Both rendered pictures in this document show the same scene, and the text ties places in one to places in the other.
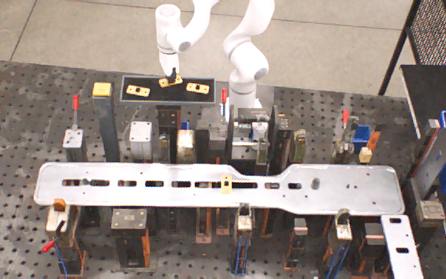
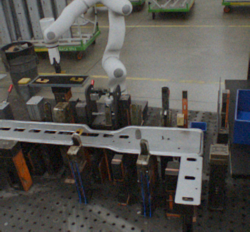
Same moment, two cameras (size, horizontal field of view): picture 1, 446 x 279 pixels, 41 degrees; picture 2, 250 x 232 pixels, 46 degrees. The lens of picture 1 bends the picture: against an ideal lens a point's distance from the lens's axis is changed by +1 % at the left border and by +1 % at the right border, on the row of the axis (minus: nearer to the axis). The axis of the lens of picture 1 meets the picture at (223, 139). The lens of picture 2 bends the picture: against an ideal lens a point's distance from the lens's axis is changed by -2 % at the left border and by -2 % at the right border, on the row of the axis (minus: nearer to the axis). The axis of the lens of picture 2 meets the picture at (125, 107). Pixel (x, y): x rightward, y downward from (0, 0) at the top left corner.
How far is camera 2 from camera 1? 1.22 m
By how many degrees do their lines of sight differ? 27
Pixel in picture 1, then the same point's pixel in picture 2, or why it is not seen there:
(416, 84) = (232, 87)
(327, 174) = (150, 131)
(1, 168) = not seen: outside the picture
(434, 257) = (240, 207)
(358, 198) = (167, 145)
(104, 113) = (26, 96)
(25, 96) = (14, 109)
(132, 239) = (8, 160)
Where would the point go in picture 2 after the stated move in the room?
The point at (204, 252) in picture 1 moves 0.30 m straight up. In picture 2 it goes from (67, 188) to (55, 146)
